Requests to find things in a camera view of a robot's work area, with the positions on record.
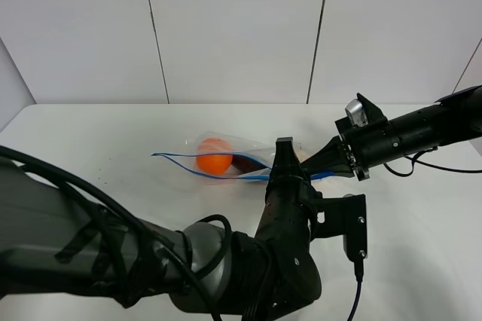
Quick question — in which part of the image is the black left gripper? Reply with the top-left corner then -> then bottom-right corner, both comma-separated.
255,137 -> 322,249

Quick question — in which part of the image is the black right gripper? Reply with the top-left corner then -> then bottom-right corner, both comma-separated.
300,117 -> 392,181

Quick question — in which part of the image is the clear blue-zip plastic bag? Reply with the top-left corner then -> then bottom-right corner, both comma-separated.
151,130 -> 336,188

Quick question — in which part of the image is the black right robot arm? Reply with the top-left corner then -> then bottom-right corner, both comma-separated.
301,86 -> 481,180

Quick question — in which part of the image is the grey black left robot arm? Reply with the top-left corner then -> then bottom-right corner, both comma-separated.
1,138 -> 322,320

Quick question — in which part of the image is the yellow pear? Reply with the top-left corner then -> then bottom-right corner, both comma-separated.
295,148 -> 310,163

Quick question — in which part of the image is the dark purple eggplant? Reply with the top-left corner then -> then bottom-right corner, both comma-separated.
231,154 -> 267,174

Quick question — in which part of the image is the orange fruit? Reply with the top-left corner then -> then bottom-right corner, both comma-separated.
196,138 -> 233,176

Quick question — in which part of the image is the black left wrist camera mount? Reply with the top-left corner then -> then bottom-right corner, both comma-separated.
310,192 -> 368,263

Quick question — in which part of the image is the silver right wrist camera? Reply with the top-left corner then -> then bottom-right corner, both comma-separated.
345,99 -> 368,127

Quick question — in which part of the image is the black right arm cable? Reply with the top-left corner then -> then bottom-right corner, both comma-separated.
382,147 -> 482,177

